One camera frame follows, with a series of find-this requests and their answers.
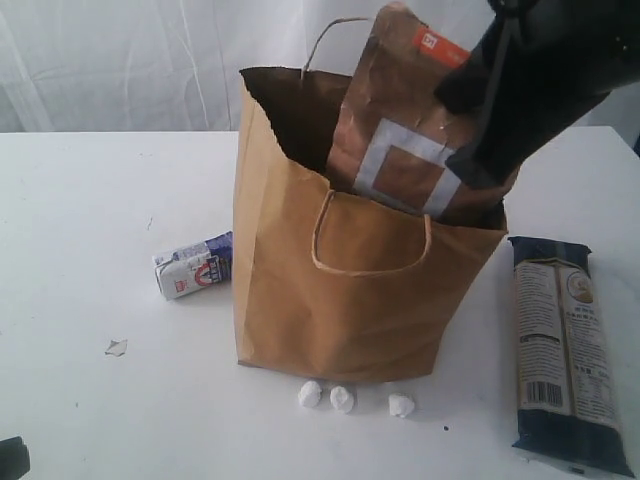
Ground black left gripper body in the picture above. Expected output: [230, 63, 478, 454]
[0, 436, 31, 480]

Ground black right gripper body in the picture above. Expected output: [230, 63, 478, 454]
[487, 1, 639, 138]

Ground brown kraft stand-up pouch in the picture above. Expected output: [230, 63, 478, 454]
[326, 2, 517, 225]

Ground dark blue noodle packet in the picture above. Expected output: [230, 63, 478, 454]
[509, 236, 634, 478]

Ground small white plastic piece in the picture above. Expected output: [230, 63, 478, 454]
[330, 385, 355, 414]
[297, 380, 322, 409]
[388, 393, 416, 418]

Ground brown paper shopping bag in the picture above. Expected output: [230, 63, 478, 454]
[233, 67, 506, 382]

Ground small torn label scrap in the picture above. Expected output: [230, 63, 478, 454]
[104, 339, 128, 358]

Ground small blue white milk carton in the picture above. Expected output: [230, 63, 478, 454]
[152, 231, 233, 300]

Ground white backdrop curtain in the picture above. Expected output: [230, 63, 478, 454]
[0, 0, 640, 135]

